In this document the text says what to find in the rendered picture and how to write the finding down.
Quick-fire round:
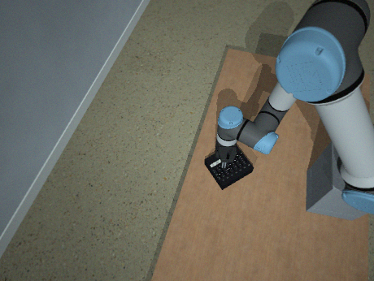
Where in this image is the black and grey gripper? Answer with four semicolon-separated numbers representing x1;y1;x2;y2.
215;133;237;168

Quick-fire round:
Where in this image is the black lighting desk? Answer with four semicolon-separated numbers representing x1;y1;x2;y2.
204;145;254;190

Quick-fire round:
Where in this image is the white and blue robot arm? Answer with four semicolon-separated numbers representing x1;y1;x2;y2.
217;0;374;214

